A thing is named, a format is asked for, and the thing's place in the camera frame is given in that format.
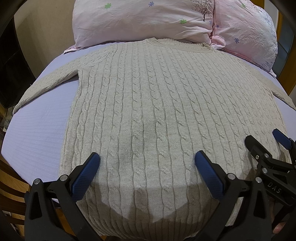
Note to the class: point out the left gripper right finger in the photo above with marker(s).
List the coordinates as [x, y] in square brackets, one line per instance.
[242, 212]

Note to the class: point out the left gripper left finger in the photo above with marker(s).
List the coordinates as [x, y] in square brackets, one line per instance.
[51, 209]

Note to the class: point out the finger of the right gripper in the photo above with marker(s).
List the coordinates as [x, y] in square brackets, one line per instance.
[286, 142]
[259, 153]

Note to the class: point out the beige cable knit sweater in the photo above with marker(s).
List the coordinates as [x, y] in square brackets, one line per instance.
[161, 222]

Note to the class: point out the person's right hand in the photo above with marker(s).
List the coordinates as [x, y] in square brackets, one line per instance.
[277, 225]

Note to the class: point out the pink floral pillow right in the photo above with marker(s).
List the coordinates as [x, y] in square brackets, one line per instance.
[245, 30]

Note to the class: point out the pink floral pillow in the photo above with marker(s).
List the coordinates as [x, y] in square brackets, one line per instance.
[245, 30]
[97, 22]

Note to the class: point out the pink floral pillow left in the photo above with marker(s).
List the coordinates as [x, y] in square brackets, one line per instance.
[97, 22]

